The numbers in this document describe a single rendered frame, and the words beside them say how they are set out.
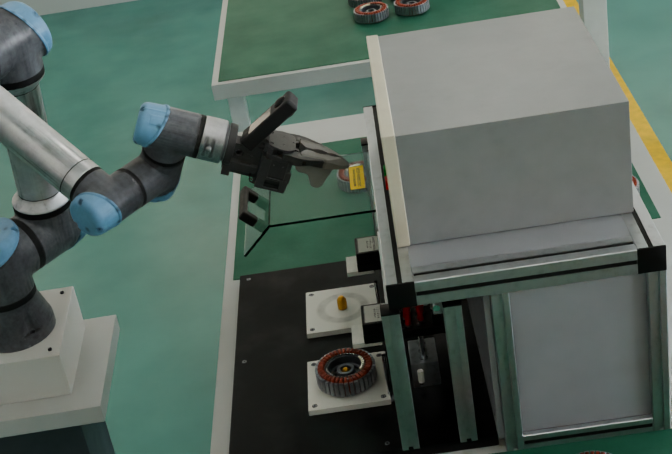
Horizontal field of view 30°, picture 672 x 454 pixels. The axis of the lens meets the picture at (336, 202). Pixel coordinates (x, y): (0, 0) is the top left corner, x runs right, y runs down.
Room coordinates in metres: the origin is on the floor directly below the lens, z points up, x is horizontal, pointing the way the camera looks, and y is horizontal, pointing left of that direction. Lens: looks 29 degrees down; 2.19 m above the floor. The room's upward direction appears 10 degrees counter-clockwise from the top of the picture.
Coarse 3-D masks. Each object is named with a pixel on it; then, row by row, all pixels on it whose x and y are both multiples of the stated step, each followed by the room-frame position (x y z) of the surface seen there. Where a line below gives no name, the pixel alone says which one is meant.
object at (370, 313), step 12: (372, 312) 1.88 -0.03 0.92; (360, 324) 1.91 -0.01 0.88; (372, 324) 1.84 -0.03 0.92; (420, 324) 1.85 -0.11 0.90; (432, 324) 1.84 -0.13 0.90; (444, 324) 1.84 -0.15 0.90; (360, 336) 1.87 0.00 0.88; (372, 336) 1.84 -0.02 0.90; (408, 336) 1.84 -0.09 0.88; (420, 336) 1.85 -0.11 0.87; (420, 348) 1.85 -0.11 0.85
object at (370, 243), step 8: (360, 240) 2.14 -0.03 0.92; (368, 240) 2.13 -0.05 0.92; (376, 240) 2.13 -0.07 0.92; (360, 248) 2.11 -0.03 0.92; (368, 248) 2.10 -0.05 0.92; (376, 248) 2.10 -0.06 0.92; (352, 256) 2.15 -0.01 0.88; (360, 256) 2.09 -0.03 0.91; (368, 256) 2.09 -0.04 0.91; (376, 256) 2.09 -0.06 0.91; (352, 264) 2.12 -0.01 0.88; (360, 264) 2.09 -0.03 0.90; (368, 264) 2.08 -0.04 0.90; (376, 264) 2.08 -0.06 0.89; (352, 272) 2.09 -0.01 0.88; (360, 272) 2.09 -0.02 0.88; (368, 272) 2.09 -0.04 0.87
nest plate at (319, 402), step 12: (312, 372) 1.92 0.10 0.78; (312, 384) 1.88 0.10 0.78; (372, 384) 1.85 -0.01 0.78; (384, 384) 1.85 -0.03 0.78; (312, 396) 1.85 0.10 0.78; (324, 396) 1.84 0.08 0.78; (348, 396) 1.83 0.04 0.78; (360, 396) 1.82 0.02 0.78; (372, 396) 1.82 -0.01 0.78; (384, 396) 1.81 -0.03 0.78; (312, 408) 1.81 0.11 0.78; (324, 408) 1.81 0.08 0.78; (336, 408) 1.81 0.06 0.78; (348, 408) 1.80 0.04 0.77; (360, 408) 1.80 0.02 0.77
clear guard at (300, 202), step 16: (352, 160) 2.20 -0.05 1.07; (368, 160) 2.19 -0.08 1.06; (304, 176) 2.17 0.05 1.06; (336, 176) 2.15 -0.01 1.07; (368, 176) 2.12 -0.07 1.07; (272, 192) 2.13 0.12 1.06; (288, 192) 2.12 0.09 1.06; (304, 192) 2.10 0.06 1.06; (320, 192) 2.09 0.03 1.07; (336, 192) 2.08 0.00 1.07; (352, 192) 2.07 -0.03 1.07; (368, 192) 2.06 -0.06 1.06; (256, 208) 2.13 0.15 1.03; (272, 208) 2.06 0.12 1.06; (288, 208) 2.05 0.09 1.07; (304, 208) 2.04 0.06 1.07; (320, 208) 2.03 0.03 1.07; (336, 208) 2.02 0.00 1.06; (352, 208) 2.01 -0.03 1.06; (368, 208) 2.00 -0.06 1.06; (256, 224) 2.07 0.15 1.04; (272, 224) 2.00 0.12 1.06; (288, 224) 2.00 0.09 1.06; (256, 240) 2.00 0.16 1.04
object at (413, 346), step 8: (408, 344) 1.90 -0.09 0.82; (416, 344) 1.89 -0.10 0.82; (432, 344) 1.89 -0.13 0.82; (416, 352) 1.87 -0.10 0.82; (432, 352) 1.86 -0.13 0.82; (416, 360) 1.85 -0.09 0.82; (424, 360) 1.84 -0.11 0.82; (432, 360) 1.84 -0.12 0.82; (416, 368) 1.84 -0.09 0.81; (424, 368) 1.83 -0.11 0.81; (432, 368) 1.83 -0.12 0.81; (416, 376) 1.84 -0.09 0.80; (424, 376) 1.83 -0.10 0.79; (432, 376) 1.83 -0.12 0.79; (416, 384) 1.84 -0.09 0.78; (424, 384) 1.84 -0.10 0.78; (432, 384) 1.83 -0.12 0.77
